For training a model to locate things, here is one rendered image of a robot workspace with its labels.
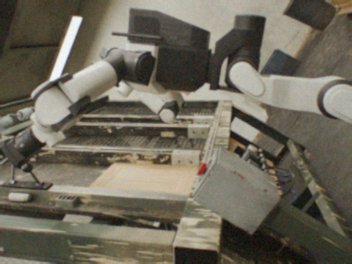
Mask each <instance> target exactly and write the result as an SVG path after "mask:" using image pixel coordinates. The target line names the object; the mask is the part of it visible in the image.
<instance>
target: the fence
mask: <svg viewBox="0 0 352 264"><path fill-rule="evenodd" d="M10 193H27V194H30V195H31V198H32V199H34V200H55V199H57V197H59V196H60V195H61V194H64V195H72V196H79V204H101V205H109V206H124V207H139V208H152V209H162V210H169V211H183V210H184V209H185V206H186V202H187V200H188V198H189V194H183V193H165V192H148V191H130V190H121V189H95V188H86V187H76V186H67V185H52V186H51V187H50V188H48V189H47V190H38V189H15V188H6V187H0V196H4V197H9V194H10Z"/></svg>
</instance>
